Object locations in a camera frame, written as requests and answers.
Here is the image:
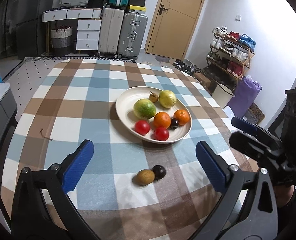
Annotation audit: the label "dark purple plum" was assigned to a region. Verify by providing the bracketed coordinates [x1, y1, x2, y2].
[151, 165, 166, 180]
[170, 118, 179, 129]

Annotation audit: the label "large brown longan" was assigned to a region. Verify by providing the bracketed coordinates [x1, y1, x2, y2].
[136, 170, 155, 186]

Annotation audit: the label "large red tomato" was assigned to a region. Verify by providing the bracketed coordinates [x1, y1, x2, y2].
[134, 120, 150, 136]

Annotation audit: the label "small red tomato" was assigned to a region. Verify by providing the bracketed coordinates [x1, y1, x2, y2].
[153, 126, 169, 141]

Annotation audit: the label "small brown longan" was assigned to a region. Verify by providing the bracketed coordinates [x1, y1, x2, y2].
[149, 92, 159, 103]

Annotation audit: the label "brown doormat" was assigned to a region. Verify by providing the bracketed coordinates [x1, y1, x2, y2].
[243, 103, 265, 124]

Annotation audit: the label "brown twig on table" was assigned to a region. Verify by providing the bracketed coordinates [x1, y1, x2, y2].
[40, 129, 53, 141]

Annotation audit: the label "purple bag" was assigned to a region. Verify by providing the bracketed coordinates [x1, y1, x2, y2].
[227, 75, 262, 118]

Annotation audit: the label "white bucket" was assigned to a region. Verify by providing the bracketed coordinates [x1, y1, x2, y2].
[212, 83, 235, 108]

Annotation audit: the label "checkered tablecloth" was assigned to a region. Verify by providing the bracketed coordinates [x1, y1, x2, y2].
[1, 63, 254, 239]

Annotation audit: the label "small orange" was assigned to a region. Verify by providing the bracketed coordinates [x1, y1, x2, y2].
[173, 109, 190, 126]

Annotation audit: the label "large orange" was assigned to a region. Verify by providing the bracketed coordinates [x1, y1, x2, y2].
[153, 112, 171, 129]

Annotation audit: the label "green yellow citrus fruit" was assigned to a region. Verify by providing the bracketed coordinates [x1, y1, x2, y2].
[133, 99, 157, 120]

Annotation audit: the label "wooden shoe rack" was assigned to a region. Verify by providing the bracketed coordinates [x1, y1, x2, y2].
[202, 27, 256, 90]

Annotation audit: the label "cream round plate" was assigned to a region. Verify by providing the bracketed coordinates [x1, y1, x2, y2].
[115, 86, 192, 144]

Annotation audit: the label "yellow pear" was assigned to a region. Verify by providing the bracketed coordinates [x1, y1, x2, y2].
[159, 90, 177, 108]

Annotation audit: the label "dotted floor rug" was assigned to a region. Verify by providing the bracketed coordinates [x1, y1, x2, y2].
[8, 59, 139, 126]

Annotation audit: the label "woven laundry basket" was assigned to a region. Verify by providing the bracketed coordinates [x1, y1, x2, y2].
[51, 25, 73, 56]

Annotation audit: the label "silver aluminium suitcase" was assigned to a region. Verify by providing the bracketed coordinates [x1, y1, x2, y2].
[117, 12, 148, 60]

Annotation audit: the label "white drawer cabinet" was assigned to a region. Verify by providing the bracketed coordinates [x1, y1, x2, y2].
[42, 8, 102, 50]

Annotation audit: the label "beige suitcase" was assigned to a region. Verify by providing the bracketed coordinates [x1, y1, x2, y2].
[98, 8, 125, 55]

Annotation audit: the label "wooden door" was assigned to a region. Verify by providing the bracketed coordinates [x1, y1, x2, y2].
[145, 0, 204, 59]

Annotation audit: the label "black refrigerator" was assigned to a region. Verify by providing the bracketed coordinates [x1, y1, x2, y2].
[0, 0, 53, 59]

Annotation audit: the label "stacked shoe boxes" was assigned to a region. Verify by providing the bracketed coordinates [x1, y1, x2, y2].
[128, 0, 146, 15]

